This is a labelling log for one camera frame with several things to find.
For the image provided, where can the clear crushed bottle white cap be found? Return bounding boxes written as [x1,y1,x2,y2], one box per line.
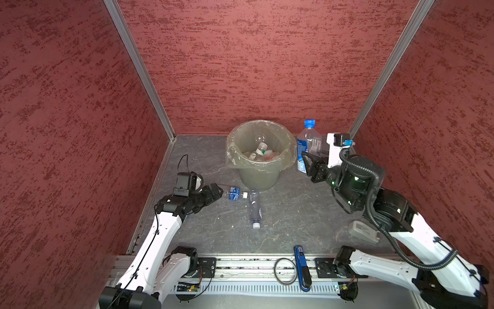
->
[249,190,262,229]

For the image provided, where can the black cable ring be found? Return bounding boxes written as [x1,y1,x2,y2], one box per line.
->
[273,257,298,286]

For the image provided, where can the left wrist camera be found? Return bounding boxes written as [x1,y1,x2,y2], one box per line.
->
[174,172,203,195]

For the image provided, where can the mesh bin with plastic liner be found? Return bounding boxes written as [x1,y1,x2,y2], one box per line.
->
[226,121,297,191]

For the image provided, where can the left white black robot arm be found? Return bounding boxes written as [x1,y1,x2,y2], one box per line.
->
[99,172,224,308]

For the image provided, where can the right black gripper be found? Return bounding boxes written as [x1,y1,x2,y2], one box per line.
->
[300,147,363,205]

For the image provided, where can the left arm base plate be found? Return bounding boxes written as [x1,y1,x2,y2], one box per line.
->
[182,257,217,279]

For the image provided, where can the right circuit board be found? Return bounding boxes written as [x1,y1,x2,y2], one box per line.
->
[338,282,359,302]

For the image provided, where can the clear bottle blue cap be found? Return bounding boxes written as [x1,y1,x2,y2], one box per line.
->
[297,119,322,173]

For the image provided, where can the green label clear bottle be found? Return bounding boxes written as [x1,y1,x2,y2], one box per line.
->
[248,142,268,161]

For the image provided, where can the circuit board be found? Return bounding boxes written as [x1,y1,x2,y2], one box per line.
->
[176,282,201,293]
[338,282,359,302]

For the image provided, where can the crushed blue label bottle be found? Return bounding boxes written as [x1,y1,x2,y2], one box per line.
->
[218,184,249,202]

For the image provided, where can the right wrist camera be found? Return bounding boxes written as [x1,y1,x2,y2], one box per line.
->
[326,133,354,168]

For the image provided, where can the white power adapter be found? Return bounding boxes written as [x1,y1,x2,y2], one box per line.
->
[348,220,380,244]

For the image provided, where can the blue black handheld device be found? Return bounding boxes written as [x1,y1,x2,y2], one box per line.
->
[294,245,312,292]

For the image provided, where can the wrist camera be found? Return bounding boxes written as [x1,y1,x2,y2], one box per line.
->
[326,133,354,168]
[174,172,203,195]

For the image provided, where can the red label bottle red cap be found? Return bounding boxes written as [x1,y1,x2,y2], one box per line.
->
[264,150,280,162]

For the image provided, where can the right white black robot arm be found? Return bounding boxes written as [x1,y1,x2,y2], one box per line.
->
[302,149,489,308]

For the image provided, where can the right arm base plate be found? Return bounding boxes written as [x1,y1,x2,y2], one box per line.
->
[314,257,368,279]

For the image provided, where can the left circuit board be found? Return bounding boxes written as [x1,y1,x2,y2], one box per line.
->
[176,282,201,293]

